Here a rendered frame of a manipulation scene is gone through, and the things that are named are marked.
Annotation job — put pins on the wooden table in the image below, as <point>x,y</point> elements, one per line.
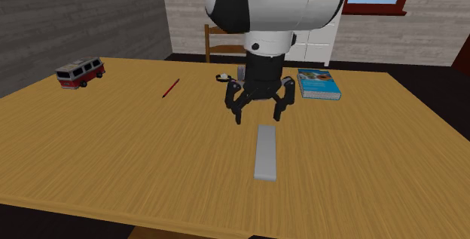
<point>110,142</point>

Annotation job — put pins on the red and white toy van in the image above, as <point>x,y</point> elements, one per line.
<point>80,73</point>

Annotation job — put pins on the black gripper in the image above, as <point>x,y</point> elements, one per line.
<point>264,73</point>

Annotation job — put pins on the grey flat remote control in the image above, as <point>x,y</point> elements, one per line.
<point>266,153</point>

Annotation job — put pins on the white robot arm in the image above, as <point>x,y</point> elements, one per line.
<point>286,3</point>

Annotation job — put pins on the red pen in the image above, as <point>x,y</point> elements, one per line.
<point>170,88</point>

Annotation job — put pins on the blue book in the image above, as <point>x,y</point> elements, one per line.
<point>317,84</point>

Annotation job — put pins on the small grey block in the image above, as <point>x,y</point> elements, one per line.
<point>240,73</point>

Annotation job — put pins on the white cabinet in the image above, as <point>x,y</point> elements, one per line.
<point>316,45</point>

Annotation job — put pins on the wooden chair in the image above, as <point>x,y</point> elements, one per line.
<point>208,47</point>

